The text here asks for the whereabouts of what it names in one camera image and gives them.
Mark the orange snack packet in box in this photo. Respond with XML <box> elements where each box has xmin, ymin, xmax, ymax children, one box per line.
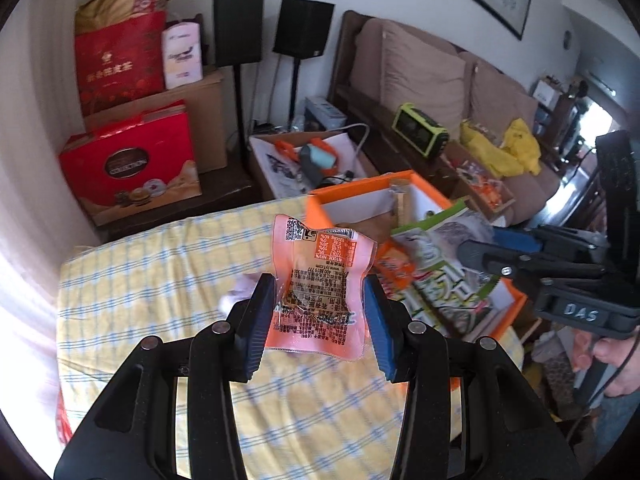
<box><xmin>373</xmin><ymin>240</ymin><xmax>416</xmax><ymax>301</ymax></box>

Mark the white pink package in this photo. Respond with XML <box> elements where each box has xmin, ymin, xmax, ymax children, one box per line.
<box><xmin>162</xmin><ymin>22</ymin><xmax>203</xmax><ymax>90</ymax></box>

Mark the orange cardboard box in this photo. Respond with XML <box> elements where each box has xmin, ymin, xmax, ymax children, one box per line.
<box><xmin>306</xmin><ymin>171</ymin><xmax>526</xmax><ymax>364</ymax></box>

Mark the yellow plaid tablecloth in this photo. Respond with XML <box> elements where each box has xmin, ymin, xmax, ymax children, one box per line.
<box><xmin>56</xmin><ymin>197</ymin><xmax>405</xmax><ymax>479</ymax></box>

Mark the right black speaker on stand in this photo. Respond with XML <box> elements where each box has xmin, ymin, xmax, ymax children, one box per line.
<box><xmin>272</xmin><ymin>0</ymin><xmax>335</xmax><ymax>124</ymax></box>

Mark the black speaker on stand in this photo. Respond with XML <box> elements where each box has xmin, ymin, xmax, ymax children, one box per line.
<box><xmin>272</xmin><ymin>0</ymin><xmax>335</xmax><ymax>124</ymax></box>
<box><xmin>213</xmin><ymin>0</ymin><xmax>264</xmax><ymax>158</ymax></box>

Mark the person's right hand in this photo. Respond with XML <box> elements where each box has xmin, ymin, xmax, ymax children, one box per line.
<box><xmin>570</xmin><ymin>330</ymin><xmax>640</xmax><ymax>398</ymax></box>

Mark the green white snack bag in box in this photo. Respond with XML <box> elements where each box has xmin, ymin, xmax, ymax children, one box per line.
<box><xmin>392</xmin><ymin>200</ymin><xmax>498</xmax><ymax>338</ymax></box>

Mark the open box with clutter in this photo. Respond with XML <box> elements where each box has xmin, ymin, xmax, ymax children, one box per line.
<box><xmin>248</xmin><ymin>131</ymin><xmax>378</xmax><ymax>200</ymax></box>

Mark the green black radio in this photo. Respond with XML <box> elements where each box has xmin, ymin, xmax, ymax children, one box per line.
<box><xmin>392</xmin><ymin>103</ymin><xmax>449</xmax><ymax>160</ymax></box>

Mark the red Collection cookie box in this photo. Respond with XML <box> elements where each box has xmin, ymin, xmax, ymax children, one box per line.
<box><xmin>58</xmin><ymin>100</ymin><xmax>202</xmax><ymax>226</ymax></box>

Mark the yellow plastic bag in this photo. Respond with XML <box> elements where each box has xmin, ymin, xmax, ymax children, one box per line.
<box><xmin>460</xmin><ymin>118</ymin><xmax>541</xmax><ymax>179</ymax></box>

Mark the pink snack packet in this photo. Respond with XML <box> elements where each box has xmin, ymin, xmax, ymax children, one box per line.
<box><xmin>266</xmin><ymin>214</ymin><xmax>378</xmax><ymax>361</ymax></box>

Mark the grey power strip box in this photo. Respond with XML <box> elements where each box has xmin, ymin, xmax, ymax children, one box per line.
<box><xmin>305</xmin><ymin>96</ymin><xmax>347</xmax><ymax>130</ymax></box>

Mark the brown cardboard box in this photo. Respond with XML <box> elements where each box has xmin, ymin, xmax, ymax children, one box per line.
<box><xmin>84</xmin><ymin>70</ymin><xmax>228</xmax><ymax>174</ymax></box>

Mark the purple grape jelly pouch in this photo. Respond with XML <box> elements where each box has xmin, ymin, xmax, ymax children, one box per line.
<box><xmin>218</xmin><ymin>273</ymin><xmax>260</xmax><ymax>315</ymax></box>

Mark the brown sofa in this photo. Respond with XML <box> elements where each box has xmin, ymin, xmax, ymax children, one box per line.
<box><xmin>329</xmin><ymin>11</ymin><xmax>560</xmax><ymax>224</ymax></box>

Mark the red gift bag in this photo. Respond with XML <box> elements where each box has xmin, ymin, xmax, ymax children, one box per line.
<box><xmin>75</xmin><ymin>11</ymin><xmax>166</xmax><ymax>117</ymax></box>

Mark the left black speaker on stand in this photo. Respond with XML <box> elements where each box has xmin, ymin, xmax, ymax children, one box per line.
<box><xmin>213</xmin><ymin>0</ymin><xmax>264</xmax><ymax>158</ymax></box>

